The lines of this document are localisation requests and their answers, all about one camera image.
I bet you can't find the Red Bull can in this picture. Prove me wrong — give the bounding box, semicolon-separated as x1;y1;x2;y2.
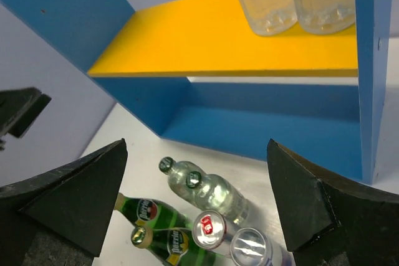
230;227;296;266
191;210;240;258

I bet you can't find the clear glass bottle front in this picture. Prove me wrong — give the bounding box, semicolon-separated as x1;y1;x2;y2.
186;171;249;225

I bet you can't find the blue and yellow wooden shelf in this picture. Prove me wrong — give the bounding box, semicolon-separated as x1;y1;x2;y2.
1;0;392;183

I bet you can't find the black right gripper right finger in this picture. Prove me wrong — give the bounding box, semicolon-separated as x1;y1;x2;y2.
267;140;398;265

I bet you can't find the green Perrier bottle front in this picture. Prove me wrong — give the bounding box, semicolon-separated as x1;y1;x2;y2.
130;226;223;266

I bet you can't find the clear glass bottle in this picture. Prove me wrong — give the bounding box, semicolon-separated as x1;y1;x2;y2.
186;171;249;225
158;156;206;207

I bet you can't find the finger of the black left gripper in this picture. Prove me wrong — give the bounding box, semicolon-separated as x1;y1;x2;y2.
1;87;52;151

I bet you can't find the green perrier bottle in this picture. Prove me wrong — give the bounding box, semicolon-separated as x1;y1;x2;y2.
114;193;191;229
130;226;223;266

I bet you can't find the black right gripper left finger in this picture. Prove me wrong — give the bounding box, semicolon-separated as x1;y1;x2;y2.
1;139;128;265

